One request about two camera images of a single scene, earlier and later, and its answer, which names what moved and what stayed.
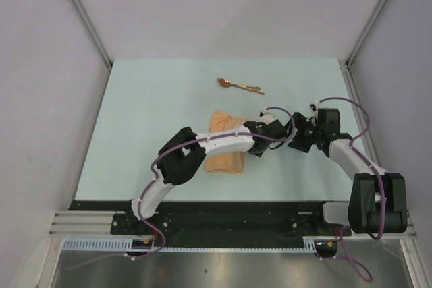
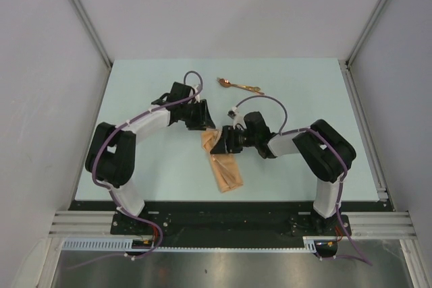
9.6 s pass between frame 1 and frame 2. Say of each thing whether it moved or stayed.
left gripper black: moved
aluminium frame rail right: stayed
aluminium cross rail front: stayed
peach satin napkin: moved
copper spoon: stayed
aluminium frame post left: stayed
